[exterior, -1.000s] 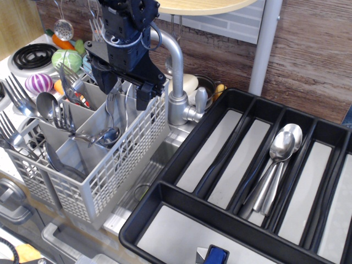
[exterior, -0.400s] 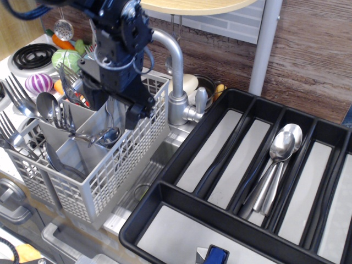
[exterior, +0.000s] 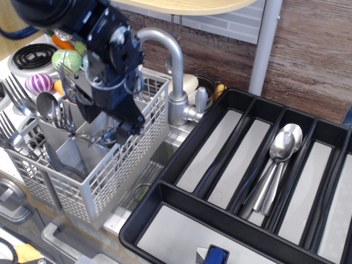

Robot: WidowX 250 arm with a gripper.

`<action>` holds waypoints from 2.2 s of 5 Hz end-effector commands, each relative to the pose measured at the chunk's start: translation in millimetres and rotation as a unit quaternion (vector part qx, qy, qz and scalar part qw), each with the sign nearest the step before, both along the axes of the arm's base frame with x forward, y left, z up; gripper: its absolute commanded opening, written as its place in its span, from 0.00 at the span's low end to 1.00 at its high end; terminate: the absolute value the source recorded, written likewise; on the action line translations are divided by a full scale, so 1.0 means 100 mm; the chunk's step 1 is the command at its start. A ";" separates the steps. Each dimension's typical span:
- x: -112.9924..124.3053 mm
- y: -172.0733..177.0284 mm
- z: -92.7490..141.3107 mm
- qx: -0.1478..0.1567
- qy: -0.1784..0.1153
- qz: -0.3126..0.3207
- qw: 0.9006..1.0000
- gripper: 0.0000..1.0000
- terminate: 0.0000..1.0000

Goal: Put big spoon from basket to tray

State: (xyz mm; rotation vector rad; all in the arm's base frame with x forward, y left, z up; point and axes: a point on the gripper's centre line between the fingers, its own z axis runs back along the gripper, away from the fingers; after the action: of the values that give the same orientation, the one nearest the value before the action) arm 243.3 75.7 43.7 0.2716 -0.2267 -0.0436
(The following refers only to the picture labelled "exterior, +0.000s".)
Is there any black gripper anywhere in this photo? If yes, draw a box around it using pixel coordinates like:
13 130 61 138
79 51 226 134
71 73 145 145

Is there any big steel spoon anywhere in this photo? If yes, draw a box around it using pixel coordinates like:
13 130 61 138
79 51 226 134
88 115 115 147

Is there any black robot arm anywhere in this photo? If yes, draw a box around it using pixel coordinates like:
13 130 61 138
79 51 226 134
11 1 145 145

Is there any grey plastic cutlery basket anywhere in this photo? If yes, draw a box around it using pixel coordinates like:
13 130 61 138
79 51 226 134
7 69 169 229

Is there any large spoon front compartment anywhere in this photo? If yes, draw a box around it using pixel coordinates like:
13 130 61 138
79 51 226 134
43 142 86 183

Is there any steel spoon bowl left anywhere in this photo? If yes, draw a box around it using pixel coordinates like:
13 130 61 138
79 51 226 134
36 92 60 120

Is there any steel spoon in tray front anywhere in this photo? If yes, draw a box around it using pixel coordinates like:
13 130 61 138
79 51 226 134
252 131 295 212

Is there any steel spoon in tray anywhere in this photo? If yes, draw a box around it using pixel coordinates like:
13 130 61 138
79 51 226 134
252 131 295 212
241 123 304 217

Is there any black cutlery tray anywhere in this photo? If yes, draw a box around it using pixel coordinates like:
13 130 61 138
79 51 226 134
119 89 351 263

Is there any steel spoon in tray back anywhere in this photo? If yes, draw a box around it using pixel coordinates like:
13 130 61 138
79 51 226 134
241 123 304 217

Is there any small steel fork centre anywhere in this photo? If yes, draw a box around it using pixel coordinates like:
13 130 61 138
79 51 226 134
51 101 92 143

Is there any steel fork back compartment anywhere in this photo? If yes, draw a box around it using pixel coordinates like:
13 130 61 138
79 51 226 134
57 63 77 104

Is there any green toy cabbage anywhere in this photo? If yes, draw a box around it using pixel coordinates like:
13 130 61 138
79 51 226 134
51 49 83 72

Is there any silver kitchen faucet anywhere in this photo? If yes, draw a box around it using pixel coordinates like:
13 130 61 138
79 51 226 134
137 27 208 125

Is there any purple striped toy onion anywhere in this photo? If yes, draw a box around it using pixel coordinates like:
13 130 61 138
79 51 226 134
25 73 53 95

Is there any steel fork far left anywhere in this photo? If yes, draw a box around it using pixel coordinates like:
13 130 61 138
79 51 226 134
4 73 49 123

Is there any orange toy carrot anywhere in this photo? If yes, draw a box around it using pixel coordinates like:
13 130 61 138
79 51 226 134
45 30 75 50

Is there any white toy food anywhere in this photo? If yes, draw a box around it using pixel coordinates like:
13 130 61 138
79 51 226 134
183 74 199 95

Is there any hanging perforated steel ladle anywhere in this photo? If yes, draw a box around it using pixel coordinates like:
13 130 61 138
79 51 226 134
54 29 73 41

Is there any black coil stove burner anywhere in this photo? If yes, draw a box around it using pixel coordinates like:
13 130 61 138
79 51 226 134
12 43 58 70

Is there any steel fork lower left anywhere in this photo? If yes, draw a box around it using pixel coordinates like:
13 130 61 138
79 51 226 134
1 112 39 161

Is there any small steel pot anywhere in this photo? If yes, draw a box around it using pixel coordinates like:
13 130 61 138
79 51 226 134
195 74 220 109

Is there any round wooden shelf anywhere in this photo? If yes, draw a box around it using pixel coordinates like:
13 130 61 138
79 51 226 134
114 0 256 16

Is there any blue clip object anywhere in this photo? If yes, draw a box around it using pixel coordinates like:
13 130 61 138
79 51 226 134
195 245 229 264

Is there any white metal pole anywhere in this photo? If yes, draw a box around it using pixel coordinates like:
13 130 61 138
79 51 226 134
249 0 283 96

